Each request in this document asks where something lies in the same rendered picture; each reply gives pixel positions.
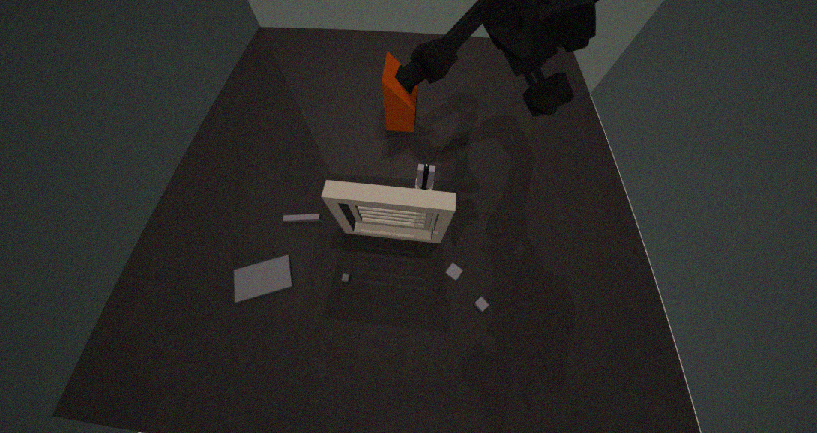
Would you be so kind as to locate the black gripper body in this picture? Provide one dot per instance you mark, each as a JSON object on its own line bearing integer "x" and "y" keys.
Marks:
{"x": 541, "y": 50}

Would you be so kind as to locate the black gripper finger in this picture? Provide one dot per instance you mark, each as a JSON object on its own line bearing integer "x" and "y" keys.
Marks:
{"x": 546, "y": 99}
{"x": 515, "y": 39}

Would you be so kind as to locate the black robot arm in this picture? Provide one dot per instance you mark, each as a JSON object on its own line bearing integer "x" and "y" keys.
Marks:
{"x": 569, "y": 24}

